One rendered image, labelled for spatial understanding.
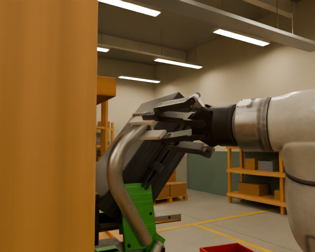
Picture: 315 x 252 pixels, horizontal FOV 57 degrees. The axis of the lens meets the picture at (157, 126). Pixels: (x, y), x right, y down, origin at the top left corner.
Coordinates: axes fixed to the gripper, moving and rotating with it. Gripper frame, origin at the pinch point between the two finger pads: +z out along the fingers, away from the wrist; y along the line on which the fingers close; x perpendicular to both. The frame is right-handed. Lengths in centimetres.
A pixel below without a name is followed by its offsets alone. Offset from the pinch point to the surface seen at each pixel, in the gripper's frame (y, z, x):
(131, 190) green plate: -30.3, 26.0, -11.6
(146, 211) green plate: -37.9, 22.1, -10.5
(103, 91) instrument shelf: 10.7, 4.3, 4.0
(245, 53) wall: -175, 211, -720
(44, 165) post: 14.3, -15.6, 32.5
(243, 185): -427, 196, -487
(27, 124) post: 17.9, -14.9, 31.7
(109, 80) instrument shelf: 12.1, 3.7, 1.8
